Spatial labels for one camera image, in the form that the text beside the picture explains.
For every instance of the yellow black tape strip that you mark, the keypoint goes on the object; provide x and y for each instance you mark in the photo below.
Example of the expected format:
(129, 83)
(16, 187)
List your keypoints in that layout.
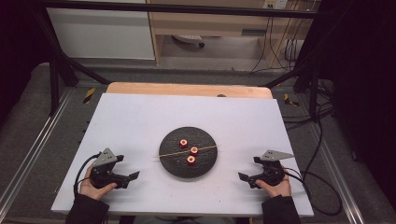
(89, 95)
(290, 100)

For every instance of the white wall outlet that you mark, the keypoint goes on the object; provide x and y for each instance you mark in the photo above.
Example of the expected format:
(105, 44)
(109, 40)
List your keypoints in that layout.
(275, 3)

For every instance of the white board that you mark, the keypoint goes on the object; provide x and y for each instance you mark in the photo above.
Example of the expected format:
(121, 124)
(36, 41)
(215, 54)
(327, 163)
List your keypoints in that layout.
(130, 124)

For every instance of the dark curtain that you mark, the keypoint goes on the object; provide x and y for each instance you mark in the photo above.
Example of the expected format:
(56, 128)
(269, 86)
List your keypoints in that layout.
(18, 37)
(367, 77)

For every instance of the person's left hand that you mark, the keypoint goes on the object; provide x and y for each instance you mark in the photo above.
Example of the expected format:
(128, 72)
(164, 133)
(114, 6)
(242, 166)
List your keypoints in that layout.
(90, 190)

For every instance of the person's right hand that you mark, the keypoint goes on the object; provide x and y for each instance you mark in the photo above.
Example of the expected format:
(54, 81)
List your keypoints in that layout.
(281, 190)

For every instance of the thin bamboo skewer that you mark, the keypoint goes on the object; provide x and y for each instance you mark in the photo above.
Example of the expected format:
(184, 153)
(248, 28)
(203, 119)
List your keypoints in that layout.
(169, 154)

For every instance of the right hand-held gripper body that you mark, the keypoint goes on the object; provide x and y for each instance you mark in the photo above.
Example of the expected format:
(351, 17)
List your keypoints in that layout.
(274, 174)

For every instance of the black round textured plate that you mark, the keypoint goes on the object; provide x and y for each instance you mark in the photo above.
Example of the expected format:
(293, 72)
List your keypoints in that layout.
(202, 168)

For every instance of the aluminium rail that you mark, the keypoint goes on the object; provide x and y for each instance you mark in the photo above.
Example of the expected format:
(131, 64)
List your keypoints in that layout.
(34, 149)
(341, 186)

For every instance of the wooden table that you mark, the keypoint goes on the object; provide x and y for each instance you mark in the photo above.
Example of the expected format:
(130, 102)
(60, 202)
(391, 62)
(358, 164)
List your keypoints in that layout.
(186, 89)

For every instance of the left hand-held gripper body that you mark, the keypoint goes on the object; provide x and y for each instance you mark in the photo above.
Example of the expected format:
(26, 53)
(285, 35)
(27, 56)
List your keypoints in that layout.
(104, 174)

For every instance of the white cabinet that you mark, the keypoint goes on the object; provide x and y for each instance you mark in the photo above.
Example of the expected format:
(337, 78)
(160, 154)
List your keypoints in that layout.
(99, 34)

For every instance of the black metal frame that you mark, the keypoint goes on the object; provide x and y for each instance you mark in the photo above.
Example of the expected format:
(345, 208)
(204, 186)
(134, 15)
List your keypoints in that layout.
(186, 8)

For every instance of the white chair base with caster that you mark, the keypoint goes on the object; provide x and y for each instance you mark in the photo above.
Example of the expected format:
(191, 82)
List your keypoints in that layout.
(186, 38)

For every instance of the light wooden desk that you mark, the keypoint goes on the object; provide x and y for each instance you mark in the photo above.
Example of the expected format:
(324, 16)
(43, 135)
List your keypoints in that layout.
(202, 23)

